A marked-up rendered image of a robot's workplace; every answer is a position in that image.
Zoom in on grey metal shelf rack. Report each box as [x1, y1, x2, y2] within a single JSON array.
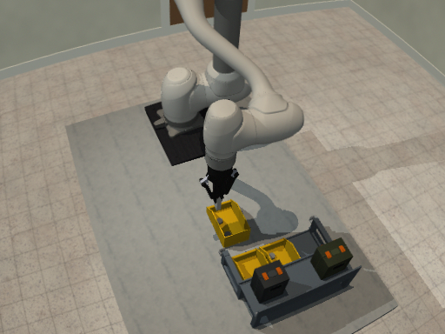
[[219, 216, 362, 328]]

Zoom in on dark green case with orange latches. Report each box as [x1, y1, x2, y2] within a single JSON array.
[[310, 237, 353, 280]]

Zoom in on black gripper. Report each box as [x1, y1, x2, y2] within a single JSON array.
[[199, 166, 239, 210]]

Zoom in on yellow bin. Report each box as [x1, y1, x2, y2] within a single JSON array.
[[206, 199, 250, 248], [232, 248, 268, 280], [259, 238, 300, 265]]

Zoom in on black case with orange latches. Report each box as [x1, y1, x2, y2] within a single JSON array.
[[250, 260, 289, 304]]

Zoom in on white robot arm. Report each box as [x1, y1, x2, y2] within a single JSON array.
[[154, 0, 304, 170]]

